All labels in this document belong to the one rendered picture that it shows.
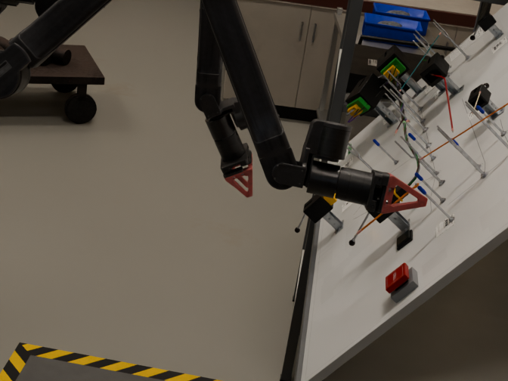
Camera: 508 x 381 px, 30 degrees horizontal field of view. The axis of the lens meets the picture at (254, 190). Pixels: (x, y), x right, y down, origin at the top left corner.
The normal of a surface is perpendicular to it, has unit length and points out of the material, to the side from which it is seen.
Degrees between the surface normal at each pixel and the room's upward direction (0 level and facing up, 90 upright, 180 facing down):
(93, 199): 0
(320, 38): 90
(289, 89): 90
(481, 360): 0
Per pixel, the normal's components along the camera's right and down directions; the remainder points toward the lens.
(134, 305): 0.14, -0.90
